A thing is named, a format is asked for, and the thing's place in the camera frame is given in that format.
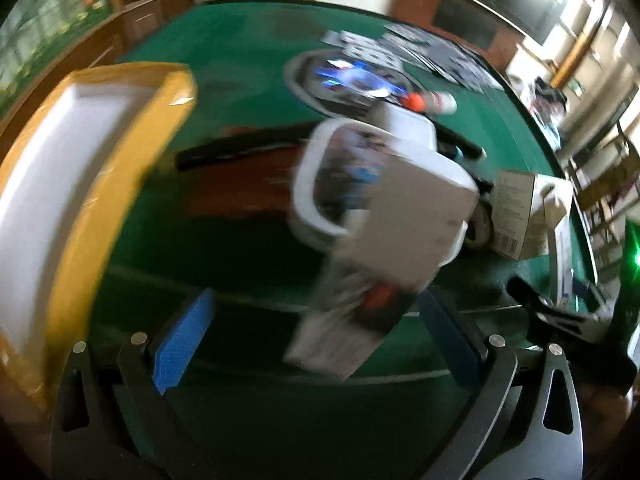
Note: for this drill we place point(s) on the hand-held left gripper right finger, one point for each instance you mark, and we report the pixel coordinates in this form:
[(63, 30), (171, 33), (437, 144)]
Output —
[(450, 345)]

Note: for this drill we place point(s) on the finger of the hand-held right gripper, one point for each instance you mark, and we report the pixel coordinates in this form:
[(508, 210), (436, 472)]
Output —
[(530, 295), (585, 360)]

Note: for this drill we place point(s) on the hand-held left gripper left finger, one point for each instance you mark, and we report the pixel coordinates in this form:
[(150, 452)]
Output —
[(182, 345)]

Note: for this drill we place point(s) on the dark tape roll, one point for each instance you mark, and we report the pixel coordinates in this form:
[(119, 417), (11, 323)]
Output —
[(482, 230)]

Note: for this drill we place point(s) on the kraft carton with printed text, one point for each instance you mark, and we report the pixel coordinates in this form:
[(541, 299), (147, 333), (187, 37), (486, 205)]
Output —
[(517, 215)]

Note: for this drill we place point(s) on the blue and white small box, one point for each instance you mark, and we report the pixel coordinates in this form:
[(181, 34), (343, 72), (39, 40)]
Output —
[(325, 345)]

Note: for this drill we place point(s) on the white container with printed lid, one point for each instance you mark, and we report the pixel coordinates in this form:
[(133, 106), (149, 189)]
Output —
[(410, 220)]

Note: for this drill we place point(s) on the yellow taped cardboard box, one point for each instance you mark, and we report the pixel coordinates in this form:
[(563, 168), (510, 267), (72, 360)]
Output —
[(100, 220)]

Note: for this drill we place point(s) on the red foil pouch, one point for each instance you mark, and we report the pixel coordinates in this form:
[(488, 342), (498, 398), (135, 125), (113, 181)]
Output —
[(240, 185)]

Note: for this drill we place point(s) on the dark wooden chair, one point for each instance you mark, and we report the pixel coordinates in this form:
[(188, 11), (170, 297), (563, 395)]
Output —
[(600, 195)]

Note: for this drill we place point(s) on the black pen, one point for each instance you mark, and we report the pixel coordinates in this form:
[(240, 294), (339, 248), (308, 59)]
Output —
[(465, 147)]

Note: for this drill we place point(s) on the plastic bag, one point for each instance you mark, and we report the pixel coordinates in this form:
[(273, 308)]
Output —
[(547, 100)]

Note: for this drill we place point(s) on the small bottle with orange cap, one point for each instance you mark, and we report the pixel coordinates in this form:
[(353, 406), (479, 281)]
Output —
[(435, 102)]

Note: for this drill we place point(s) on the pile of playing cards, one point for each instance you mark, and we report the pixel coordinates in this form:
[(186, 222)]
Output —
[(450, 60)]

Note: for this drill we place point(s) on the round grey table centre panel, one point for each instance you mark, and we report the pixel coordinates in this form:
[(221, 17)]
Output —
[(300, 85)]

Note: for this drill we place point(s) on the wooden television cabinet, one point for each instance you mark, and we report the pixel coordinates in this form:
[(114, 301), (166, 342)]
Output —
[(412, 7)]

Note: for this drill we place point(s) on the flower landscape painting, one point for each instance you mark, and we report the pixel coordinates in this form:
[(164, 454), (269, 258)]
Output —
[(50, 25)]

